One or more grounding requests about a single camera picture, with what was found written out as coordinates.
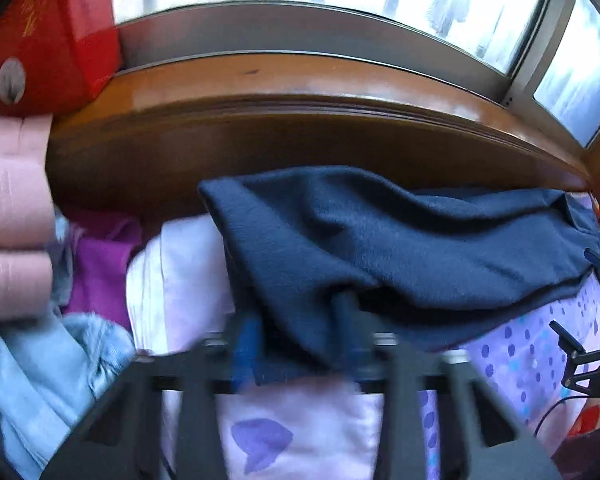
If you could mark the light blue garment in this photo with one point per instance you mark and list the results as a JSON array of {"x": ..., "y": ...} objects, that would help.
[{"x": 53, "y": 368}]

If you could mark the window with metal frame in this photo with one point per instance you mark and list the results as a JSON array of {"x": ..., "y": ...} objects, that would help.
[{"x": 539, "y": 58}]

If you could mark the lilac patterned bed sheet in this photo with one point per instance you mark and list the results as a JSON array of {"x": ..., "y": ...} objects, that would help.
[{"x": 177, "y": 291}]

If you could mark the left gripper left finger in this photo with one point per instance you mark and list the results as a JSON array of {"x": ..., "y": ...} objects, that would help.
[{"x": 119, "y": 437}]

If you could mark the brown wooden headboard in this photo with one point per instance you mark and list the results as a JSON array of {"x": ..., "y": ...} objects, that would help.
[{"x": 152, "y": 135}]

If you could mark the magenta purple garment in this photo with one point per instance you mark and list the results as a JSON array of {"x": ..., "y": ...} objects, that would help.
[{"x": 102, "y": 246}]

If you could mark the pink folded garment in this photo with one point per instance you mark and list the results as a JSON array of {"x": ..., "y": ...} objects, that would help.
[{"x": 27, "y": 218}]

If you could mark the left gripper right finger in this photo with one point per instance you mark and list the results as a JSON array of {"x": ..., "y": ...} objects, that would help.
[{"x": 440, "y": 419}]

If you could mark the navy blue fleece garment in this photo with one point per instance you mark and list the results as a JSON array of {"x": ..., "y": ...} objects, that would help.
[{"x": 313, "y": 252}]

